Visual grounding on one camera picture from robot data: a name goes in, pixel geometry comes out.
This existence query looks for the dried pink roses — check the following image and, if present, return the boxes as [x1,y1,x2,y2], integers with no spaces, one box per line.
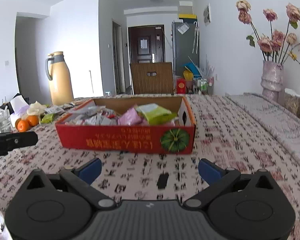
[236,0,300,65]

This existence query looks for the clear glass cup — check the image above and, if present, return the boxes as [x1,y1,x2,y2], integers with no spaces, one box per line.
[0,109,12,133]

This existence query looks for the grey refrigerator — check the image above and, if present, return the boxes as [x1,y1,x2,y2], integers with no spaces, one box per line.
[172,22,199,76]

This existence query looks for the white crumpled plastic bag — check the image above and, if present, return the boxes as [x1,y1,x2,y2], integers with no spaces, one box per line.
[21,101,47,120]

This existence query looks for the dark brown entrance door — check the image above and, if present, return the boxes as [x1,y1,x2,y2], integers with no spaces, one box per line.
[128,25,165,63]

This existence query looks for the red cardboard box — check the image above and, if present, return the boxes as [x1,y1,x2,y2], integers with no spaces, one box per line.
[55,94,196,154]

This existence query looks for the red snack bag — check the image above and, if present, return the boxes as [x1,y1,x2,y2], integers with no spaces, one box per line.
[64,106,120,126]

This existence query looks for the wire storage rack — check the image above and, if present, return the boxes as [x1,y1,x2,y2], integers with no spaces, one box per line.
[193,77,214,95]

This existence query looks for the left orange tangerine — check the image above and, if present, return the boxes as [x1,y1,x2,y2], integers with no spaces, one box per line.
[15,118,21,129]

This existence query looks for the calligraphy print tablecloth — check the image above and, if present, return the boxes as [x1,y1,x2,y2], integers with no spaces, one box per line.
[0,96,300,239]

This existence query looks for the pink ceramic vase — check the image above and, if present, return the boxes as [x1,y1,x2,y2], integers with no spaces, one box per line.
[261,61,283,102]

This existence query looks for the yellow thermos jug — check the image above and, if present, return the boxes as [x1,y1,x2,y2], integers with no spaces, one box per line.
[45,51,74,106]

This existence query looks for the yellow box on refrigerator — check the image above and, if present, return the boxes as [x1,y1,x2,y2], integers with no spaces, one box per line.
[178,14,197,21]

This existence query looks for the orange tangerine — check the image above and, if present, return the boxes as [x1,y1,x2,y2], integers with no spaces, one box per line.
[17,120,30,132]
[26,115,39,127]
[15,118,21,129]

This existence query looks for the white tissue box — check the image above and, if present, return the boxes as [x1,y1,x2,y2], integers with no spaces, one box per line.
[10,95,30,127]

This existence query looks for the green long snack packet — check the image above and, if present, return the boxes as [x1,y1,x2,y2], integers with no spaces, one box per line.
[135,103,178,126]

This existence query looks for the right orange tangerine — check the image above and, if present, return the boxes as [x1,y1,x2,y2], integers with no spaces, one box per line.
[26,115,39,127]

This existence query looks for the grey snack packets pile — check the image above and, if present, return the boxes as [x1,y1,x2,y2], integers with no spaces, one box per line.
[44,102,75,114]

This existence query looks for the wooden chair back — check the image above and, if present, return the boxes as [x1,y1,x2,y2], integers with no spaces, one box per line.
[130,62,174,94]

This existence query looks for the front orange tangerine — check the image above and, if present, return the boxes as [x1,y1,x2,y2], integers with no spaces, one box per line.
[17,120,30,132]

